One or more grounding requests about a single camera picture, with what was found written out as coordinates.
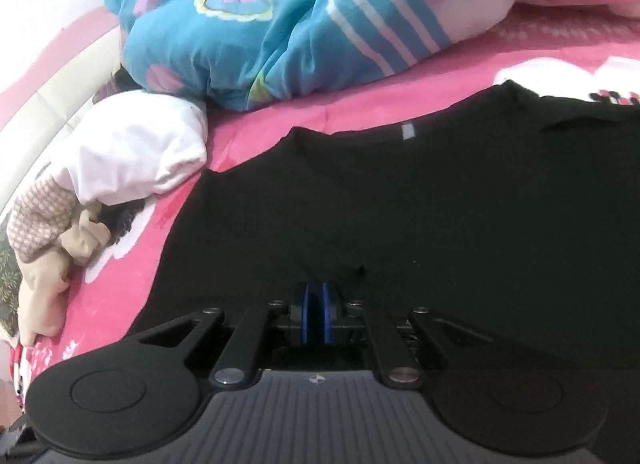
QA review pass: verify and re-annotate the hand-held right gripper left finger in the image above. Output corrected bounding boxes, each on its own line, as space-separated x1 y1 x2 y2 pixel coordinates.
139 283 317 389

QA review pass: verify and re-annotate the beige garment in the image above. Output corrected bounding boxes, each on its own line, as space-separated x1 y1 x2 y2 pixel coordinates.
17 206 113 347

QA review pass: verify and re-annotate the green leaf-patterned pillow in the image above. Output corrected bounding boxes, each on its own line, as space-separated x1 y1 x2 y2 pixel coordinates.
0 221 26 345

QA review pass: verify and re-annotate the black t-shirt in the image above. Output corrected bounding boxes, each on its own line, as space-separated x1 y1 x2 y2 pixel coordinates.
127 79 640 395

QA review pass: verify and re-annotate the white garment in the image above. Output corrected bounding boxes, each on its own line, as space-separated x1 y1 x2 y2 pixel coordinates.
50 90 208 207

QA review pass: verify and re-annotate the pink and white headboard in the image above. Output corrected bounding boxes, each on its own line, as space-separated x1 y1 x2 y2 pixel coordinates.
0 6 126 215

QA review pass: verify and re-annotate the blue and pink quilt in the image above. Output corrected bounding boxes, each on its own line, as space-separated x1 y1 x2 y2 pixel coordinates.
102 0 640 112

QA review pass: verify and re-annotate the pink floral blanket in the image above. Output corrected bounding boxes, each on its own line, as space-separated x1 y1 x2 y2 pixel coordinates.
0 1 640 395

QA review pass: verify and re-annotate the checked fuzzy garment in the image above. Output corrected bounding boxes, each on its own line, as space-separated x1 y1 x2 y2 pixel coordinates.
12 176 81 265

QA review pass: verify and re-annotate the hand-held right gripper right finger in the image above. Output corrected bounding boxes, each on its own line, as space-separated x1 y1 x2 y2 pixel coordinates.
320 283 496 387

